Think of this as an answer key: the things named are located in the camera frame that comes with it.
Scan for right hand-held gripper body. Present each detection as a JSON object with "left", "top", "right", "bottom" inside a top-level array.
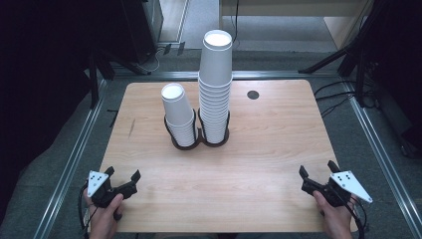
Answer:
[{"left": 301, "top": 170, "right": 373, "bottom": 208}]

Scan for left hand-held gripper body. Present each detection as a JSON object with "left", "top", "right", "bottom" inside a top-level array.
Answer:
[{"left": 87, "top": 170, "right": 138, "bottom": 209}]

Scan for black double cup holder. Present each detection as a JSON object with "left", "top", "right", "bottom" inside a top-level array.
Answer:
[{"left": 163, "top": 108, "right": 231, "bottom": 151}]

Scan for tall stack of white cups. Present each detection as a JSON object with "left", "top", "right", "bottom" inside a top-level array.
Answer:
[{"left": 197, "top": 29, "right": 234, "bottom": 144}]

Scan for person's left hand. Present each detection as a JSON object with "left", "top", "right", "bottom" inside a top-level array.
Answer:
[{"left": 83, "top": 193, "right": 125, "bottom": 239}]

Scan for person's right hand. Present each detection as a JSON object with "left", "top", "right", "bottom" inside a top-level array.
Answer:
[{"left": 312, "top": 190, "right": 358, "bottom": 239}]

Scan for short stack of white cups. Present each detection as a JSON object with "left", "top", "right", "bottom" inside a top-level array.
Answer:
[{"left": 160, "top": 82, "right": 197, "bottom": 148}]

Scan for black metal stand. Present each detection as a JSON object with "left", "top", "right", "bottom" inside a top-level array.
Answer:
[
  {"left": 297, "top": 0, "right": 386, "bottom": 110},
  {"left": 86, "top": 49, "right": 153, "bottom": 110}
]

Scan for dark curtain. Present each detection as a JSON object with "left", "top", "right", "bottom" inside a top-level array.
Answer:
[
  {"left": 0, "top": 0, "right": 157, "bottom": 227},
  {"left": 364, "top": 0, "right": 422, "bottom": 158}
]

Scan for light wooden furniture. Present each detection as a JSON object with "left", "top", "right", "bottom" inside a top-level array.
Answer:
[{"left": 218, "top": 0, "right": 375, "bottom": 51}]

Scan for metal floor rail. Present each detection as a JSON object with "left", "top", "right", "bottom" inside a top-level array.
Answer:
[
  {"left": 340, "top": 79, "right": 422, "bottom": 239},
  {"left": 32, "top": 79, "right": 109, "bottom": 239},
  {"left": 111, "top": 70, "right": 340, "bottom": 81}
]

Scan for left hand-held gripper cable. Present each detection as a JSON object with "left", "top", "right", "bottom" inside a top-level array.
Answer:
[{"left": 77, "top": 183, "right": 98, "bottom": 239}]

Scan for hand-held gripper cable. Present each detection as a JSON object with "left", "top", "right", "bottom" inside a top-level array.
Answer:
[
  {"left": 343, "top": 194, "right": 368, "bottom": 239},
  {"left": 77, "top": 183, "right": 98, "bottom": 239}
]

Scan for right hand-held gripper cable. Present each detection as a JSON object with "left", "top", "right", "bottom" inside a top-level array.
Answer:
[{"left": 343, "top": 194, "right": 368, "bottom": 239}]

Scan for black floor cables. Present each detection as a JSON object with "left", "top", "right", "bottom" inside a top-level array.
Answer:
[{"left": 313, "top": 79, "right": 380, "bottom": 119}]

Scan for white floor cable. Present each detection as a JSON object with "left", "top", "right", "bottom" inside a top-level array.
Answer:
[{"left": 134, "top": 45, "right": 167, "bottom": 73}]

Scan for black hanging cable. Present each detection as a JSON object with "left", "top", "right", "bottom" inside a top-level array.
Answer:
[{"left": 230, "top": 0, "right": 241, "bottom": 48}]

